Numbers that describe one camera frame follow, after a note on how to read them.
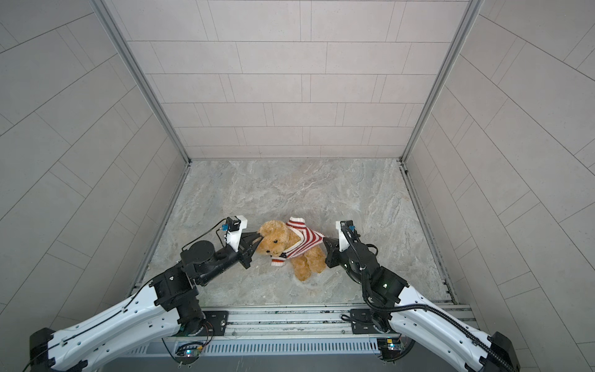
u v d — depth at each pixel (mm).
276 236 662
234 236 573
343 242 651
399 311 510
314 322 725
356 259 559
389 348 679
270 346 680
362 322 710
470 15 717
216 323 706
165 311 506
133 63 826
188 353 646
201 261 493
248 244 605
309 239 723
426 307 489
